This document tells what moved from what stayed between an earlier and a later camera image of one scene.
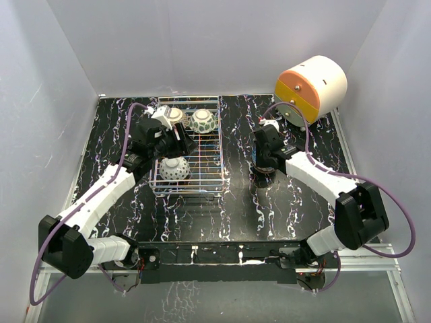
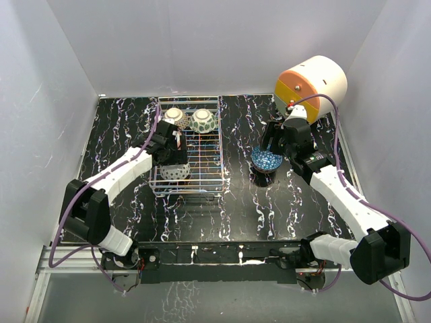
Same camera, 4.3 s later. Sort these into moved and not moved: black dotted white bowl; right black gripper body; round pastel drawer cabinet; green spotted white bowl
Moved: right black gripper body
Not moved: green spotted white bowl; round pastel drawer cabinet; black dotted white bowl
